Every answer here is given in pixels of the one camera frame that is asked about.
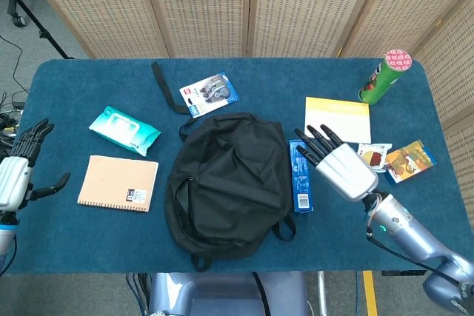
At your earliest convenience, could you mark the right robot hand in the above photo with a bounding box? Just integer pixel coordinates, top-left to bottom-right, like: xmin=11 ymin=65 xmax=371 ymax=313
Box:
xmin=294 ymin=123 xmax=379 ymax=202

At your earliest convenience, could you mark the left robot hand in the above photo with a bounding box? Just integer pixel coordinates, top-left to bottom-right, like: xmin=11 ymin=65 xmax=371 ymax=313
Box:
xmin=0 ymin=118 xmax=71 ymax=212

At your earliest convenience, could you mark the brown spiral notebook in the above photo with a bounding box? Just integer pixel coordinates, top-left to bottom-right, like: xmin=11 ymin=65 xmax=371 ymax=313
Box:
xmin=76 ymin=155 xmax=159 ymax=213

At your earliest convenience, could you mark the black backpack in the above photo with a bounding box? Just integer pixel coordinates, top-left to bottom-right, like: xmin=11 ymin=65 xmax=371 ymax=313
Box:
xmin=150 ymin=60 xmax=297 ymax=273

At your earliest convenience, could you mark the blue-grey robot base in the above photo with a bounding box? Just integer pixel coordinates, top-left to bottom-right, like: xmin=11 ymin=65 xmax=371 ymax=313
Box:
xmin=147 ymin=271 xmax=310 ymax=316

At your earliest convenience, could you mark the white snack packet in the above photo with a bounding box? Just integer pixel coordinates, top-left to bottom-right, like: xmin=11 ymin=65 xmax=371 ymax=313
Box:
xmin=357 ymin=142 xmax=393 ymax=172

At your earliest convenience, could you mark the blue cardboard box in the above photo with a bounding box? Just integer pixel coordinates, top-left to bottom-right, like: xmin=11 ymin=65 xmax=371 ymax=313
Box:
xmin=288 ymin=138 xmax=314 ymax=215

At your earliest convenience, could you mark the yellow white paper pad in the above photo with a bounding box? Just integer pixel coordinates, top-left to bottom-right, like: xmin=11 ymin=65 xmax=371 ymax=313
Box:
xmin=304 ymin=96 xmax=372 ymax=145

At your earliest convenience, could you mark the orange snack packet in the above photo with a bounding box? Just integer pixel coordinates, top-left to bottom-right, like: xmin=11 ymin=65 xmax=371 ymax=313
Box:
xmin=383 ymin=140 xmax=438 ymax=185

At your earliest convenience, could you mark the green chips can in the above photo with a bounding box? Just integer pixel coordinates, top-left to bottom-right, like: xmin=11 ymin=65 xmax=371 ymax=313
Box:
xmin=358 ymin=48 xmax=413 ymax=105

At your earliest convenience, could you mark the blue table mat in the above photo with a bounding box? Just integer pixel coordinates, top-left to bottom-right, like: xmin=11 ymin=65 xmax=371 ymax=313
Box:
xmin=7 ymin=57 xmax=455 ymax=275

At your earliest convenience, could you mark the teal wet wipes pack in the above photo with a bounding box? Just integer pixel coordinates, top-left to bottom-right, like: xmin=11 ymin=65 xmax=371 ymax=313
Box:
xmin=87 ymin=105 xmax=162 ymax=158

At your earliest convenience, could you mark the yellow floor tape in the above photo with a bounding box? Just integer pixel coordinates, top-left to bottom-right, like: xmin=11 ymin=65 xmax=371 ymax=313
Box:
xmin=362 ymin=270 xmax=378 ymax=316

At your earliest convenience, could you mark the white metal pole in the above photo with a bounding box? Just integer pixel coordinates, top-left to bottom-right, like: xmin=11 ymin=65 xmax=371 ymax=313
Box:
xmin=317 ymin=270 xmax=329 ymax=316

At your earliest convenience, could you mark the black tripod stand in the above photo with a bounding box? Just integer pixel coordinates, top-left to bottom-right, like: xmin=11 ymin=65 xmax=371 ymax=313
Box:
xmin=0 ymin=0 xmax=75 ymax=60

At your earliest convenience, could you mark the blue blister card pack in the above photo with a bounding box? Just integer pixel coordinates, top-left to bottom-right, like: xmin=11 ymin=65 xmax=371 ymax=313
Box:
xmin=178 ymin=72 xmax=240 ymax=119

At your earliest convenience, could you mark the black chair caster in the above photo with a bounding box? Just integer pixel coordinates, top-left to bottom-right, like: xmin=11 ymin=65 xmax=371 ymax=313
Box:
xmin=7 ymin=0 xmax=27 ymax=28

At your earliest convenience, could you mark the floor cable bundle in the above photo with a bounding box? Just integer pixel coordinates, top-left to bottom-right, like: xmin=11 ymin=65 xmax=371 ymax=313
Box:
xmin=0 ymin=90 xmax=25 ymax=161

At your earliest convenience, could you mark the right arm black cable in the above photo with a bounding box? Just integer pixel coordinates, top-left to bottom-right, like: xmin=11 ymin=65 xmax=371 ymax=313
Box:
xmin=366 ymin=232 xmax=464 ymax=289

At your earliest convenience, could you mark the black floor cable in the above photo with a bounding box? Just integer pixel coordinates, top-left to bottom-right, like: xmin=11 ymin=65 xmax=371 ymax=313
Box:
xmin=0 ymin=34 xmax=30 ymax=95

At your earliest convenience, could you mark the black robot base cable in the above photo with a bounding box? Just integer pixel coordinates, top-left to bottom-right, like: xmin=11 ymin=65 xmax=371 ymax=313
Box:
xmin=251 ymin=272 xmax=270 ymax=316

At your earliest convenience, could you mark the cable bundle under table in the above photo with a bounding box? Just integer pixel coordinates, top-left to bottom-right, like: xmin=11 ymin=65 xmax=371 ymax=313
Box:
xmin=124 ymin=272 xmax=150 ymax=316

